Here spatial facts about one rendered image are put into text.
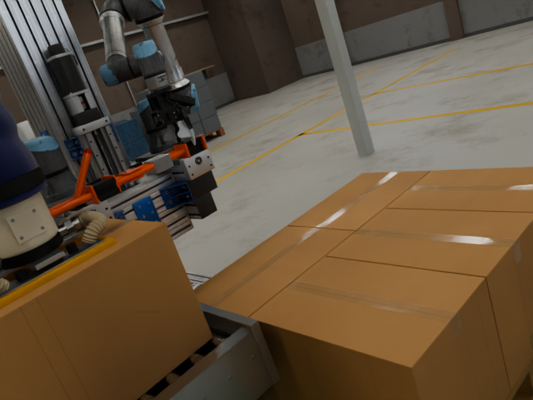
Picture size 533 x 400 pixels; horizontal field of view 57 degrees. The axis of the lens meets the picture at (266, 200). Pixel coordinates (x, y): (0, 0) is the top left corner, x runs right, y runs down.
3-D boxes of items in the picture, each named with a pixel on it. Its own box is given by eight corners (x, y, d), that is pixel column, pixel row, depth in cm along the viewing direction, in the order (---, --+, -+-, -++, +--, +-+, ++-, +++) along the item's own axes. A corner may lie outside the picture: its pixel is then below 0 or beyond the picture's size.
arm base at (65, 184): (38, 203, 188) (26, 179, 185) (74, 187, 197) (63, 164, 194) (51, 204, 177) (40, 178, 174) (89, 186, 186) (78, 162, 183)
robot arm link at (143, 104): (147, 128, 220) (135, 99, 216) (175, 119, 220) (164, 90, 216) (143, 132, 209) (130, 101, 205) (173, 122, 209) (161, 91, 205)
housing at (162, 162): (158, 174, 158) (152, 161, 156) (147, 175, 163) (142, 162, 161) (174, 165, 162) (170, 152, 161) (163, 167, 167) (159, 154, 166)
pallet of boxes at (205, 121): (174, 159, 854) (146, 90, 818) (148, 162, 917) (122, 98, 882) (225, 134, 930) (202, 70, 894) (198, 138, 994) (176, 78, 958)
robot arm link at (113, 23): (89, -5, 192) (95, 71, 163) (116, -14, 192) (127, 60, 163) (103, 21, 202) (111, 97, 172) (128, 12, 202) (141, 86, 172)
